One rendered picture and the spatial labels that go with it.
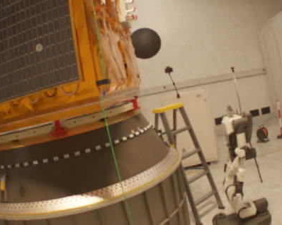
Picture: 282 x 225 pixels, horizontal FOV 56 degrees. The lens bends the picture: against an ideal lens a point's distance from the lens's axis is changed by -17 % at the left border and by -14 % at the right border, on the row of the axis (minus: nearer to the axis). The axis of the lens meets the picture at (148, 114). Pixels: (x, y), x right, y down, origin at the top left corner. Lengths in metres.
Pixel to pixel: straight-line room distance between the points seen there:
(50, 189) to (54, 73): 0.76
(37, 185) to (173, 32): 8.59
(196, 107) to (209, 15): 4.95
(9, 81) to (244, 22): 9.28
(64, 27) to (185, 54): 8.36
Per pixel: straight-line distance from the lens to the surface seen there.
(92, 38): 1.84
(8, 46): 2.01
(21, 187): 2.12
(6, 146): 2.29
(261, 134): 7.22
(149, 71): 9.97
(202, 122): 6.04
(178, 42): 10.03
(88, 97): 1.79
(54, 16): 1.88
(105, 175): 2.07
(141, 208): 2.19
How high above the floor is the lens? 1.83
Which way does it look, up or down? 5 degrees down
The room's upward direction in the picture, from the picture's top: 12 degrees counter-clockwise
